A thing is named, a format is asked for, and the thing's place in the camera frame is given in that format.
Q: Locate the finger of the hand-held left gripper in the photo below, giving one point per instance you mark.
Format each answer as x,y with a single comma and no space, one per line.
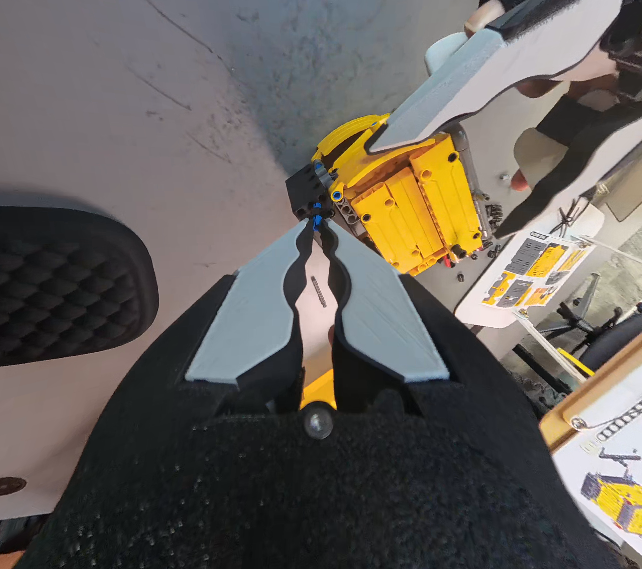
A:
619,160
476,77

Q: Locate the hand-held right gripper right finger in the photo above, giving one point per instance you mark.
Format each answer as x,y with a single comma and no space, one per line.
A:
386,323

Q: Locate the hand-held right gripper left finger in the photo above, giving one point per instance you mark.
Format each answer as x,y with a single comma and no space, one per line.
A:
245,323

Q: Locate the yellow lego vehicle model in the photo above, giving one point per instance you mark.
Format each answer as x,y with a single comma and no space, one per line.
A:
411,208

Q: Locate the black lego connector assembly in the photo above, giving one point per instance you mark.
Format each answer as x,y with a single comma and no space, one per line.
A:
316,220

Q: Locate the dark grey lego axle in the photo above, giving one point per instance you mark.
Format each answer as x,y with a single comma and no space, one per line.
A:
318,292

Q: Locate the pile of small lego pins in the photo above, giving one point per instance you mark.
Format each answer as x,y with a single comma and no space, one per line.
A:
494,215

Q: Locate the lego sticker sheet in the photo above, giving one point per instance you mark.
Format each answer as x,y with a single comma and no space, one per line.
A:
531,268

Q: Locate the lego instruction booklet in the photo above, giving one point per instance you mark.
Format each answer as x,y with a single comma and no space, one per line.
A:
602,478

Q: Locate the person's left hand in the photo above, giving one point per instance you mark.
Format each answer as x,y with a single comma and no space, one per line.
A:
484,17

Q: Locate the dark flat panel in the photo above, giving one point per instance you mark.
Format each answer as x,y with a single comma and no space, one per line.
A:
622,193

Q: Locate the white book stand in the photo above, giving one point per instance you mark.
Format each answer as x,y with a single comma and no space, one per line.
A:
476,308

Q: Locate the yellow divided parts bin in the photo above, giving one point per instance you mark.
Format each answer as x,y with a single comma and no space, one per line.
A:
318,391

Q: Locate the black office chair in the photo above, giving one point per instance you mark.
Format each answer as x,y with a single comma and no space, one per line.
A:
602,338

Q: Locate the dark round table grommet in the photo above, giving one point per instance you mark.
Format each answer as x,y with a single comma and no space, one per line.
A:
11,485

